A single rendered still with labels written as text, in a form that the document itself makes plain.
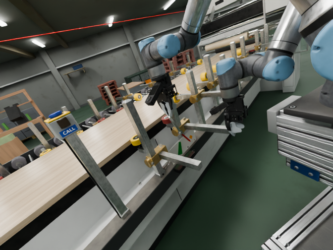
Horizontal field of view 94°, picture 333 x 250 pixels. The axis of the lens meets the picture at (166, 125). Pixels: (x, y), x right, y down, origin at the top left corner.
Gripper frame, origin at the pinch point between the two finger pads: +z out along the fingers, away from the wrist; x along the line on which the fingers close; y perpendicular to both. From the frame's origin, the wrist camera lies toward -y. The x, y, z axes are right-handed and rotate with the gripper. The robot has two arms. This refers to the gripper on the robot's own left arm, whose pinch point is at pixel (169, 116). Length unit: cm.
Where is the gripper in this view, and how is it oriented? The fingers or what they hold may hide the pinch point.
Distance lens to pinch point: 78.5
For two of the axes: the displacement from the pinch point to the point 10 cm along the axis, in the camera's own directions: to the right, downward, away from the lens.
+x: -7.1, -0.7, 7.0
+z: 3.3, 8.5, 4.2
